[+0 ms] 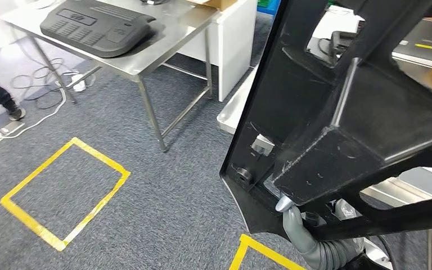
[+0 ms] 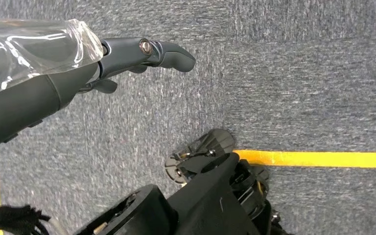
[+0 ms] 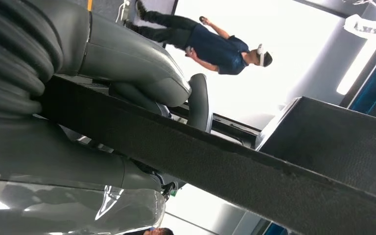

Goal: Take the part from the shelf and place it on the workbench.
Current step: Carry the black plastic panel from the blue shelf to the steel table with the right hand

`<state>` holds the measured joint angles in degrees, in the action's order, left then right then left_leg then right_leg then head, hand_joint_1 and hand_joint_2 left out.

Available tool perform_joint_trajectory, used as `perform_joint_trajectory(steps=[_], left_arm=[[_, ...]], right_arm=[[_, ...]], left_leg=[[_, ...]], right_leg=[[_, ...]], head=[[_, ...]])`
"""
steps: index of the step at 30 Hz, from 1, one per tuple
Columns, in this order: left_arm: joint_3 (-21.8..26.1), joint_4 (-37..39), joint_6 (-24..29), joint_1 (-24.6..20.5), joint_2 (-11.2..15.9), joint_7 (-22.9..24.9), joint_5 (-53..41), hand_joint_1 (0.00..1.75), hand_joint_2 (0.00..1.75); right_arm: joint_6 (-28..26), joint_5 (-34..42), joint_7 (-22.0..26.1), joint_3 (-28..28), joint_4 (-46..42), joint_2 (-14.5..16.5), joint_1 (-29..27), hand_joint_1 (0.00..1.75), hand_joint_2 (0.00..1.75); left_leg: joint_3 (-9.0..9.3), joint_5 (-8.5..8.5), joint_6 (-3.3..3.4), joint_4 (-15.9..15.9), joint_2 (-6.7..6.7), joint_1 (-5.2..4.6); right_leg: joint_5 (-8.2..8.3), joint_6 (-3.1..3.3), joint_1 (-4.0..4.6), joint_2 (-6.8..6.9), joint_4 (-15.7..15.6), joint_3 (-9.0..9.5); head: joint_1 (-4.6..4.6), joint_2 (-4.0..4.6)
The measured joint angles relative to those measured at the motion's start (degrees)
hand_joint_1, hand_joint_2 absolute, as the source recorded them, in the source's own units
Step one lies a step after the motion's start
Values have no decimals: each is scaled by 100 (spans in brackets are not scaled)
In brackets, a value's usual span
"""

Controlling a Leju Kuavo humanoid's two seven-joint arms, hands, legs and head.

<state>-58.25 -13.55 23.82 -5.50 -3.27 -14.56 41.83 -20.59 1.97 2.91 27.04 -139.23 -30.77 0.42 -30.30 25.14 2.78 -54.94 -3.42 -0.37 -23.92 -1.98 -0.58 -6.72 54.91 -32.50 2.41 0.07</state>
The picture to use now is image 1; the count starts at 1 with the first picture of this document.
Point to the dark grey plastic panel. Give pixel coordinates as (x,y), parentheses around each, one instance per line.
(96,33)

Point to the white desk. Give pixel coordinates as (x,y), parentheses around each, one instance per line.
(335,20)

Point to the steel table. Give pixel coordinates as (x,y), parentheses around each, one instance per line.
(156,48)

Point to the yellow floor tape square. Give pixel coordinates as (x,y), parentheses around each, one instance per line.
(33,224)
(237,257)

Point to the white cabinet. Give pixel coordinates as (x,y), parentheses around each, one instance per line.
(234,56)

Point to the white power adapter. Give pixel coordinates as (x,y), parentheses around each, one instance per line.
(79,82)

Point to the blue metal shelf rack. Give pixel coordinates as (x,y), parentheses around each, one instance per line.
(273,9)

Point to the long black plastic frame part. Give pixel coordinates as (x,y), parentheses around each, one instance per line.
(313,93)

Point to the grey power strip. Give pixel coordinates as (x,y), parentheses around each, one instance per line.
(9,130)

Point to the green plastic crate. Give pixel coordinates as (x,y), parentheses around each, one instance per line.
(263,3)

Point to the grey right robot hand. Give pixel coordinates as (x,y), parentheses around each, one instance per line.
(294,231)

